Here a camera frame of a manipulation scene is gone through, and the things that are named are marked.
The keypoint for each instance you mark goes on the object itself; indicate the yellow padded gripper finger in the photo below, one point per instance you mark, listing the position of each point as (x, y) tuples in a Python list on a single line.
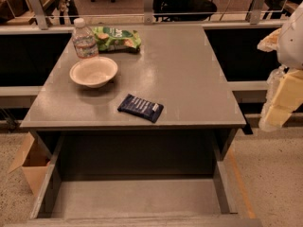
[(288, 98)]

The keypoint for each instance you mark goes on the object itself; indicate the dark blue rxbar wrapper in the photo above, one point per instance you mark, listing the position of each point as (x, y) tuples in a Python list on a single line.
[(141, 107)]

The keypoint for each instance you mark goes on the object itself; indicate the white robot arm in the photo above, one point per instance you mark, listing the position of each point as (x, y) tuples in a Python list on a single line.
[(287, 42)]

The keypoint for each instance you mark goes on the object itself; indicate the grey cabinet with drawer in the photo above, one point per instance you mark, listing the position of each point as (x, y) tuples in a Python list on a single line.
[(175, 67)]

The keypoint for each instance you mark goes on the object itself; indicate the open grey top drawer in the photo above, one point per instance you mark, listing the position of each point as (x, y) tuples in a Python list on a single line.
[(134, 179)]

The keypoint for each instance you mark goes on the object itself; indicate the black office chair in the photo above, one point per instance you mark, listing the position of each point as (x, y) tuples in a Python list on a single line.
[(183, 10)]

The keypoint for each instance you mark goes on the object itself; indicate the green snack chip bag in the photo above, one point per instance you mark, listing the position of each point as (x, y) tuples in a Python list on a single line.
[(111, 39)]

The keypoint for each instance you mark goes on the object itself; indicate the white ceramic bowl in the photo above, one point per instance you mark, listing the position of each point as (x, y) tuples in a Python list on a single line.
[(94, 72)]

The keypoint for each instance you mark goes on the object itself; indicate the clear plastic water bottle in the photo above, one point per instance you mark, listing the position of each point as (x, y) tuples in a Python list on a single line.
[(84, 40)]

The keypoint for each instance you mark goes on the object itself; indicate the open cardboard box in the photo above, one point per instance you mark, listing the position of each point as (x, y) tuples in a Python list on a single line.
[(33, 161)]

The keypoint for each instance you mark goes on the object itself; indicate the right metal railing post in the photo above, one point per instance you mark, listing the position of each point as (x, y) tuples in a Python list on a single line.
[(254, 12)]

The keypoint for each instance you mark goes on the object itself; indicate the metal railing post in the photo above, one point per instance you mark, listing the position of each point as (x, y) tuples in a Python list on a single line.
[(148, 12), (254, 12), (38, 10)]

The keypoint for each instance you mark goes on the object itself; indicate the middle metal railing post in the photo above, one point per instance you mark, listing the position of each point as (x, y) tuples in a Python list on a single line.
[(148, 12)]

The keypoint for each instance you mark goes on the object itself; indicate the left metal railing post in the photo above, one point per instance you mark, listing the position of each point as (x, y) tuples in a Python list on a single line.
[(38, 10)]

